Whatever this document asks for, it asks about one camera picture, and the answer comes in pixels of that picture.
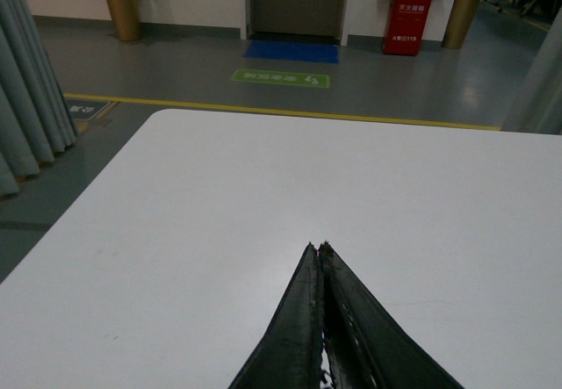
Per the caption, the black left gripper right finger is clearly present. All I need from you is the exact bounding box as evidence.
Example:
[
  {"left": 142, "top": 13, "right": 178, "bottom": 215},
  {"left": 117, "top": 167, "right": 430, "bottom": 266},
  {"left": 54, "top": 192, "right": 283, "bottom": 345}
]
[{"left": 318, "top": 241, "right": 461, "bottom": 388}]

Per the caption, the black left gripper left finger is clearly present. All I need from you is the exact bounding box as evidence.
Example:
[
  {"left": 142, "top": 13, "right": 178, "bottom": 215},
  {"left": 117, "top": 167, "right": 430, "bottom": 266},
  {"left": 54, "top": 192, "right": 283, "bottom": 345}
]
[{"left": 230, "top": 244, "right": 324, "bottom": 388}]

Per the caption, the green floor sign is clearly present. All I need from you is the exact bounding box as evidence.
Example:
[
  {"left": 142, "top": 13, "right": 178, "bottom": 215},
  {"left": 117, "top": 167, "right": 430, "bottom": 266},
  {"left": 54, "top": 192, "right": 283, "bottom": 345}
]
[{"left": 232, "top": 68, "right": 330, "bottom": 89}]

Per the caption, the blue door mat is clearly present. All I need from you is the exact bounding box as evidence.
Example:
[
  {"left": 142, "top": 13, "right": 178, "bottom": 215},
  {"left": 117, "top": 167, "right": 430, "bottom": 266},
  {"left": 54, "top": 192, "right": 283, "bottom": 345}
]
[{"left": 243, "top": 40, "right": 339, "bottom": 64}]

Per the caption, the dark floor sign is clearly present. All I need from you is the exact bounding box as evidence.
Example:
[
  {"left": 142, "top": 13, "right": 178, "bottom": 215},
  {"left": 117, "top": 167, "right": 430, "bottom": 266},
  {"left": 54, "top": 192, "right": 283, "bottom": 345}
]
[{"left": 66, "top": 98, "right": 116, "bottom": 122}]

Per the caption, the red fire extinguisher box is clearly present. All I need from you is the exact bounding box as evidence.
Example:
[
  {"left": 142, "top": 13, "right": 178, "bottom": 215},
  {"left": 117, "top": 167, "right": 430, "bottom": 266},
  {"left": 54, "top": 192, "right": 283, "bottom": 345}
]
[{"left": 382, "top": 0, "right": 433, "bottom": 56}]

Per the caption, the grey left curtain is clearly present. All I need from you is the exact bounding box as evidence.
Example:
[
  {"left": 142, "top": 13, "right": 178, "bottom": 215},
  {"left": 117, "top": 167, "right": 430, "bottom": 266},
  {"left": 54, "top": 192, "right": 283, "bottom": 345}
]
[{"left": 1, "top": 0, "right": 77, "bottom": 197}]

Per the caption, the grey door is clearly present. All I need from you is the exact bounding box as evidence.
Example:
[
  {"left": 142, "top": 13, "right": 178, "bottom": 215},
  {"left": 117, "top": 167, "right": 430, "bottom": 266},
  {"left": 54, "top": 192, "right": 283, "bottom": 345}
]
[{"left": 246, "top": 0, "right": 347, "bottom": 43}]

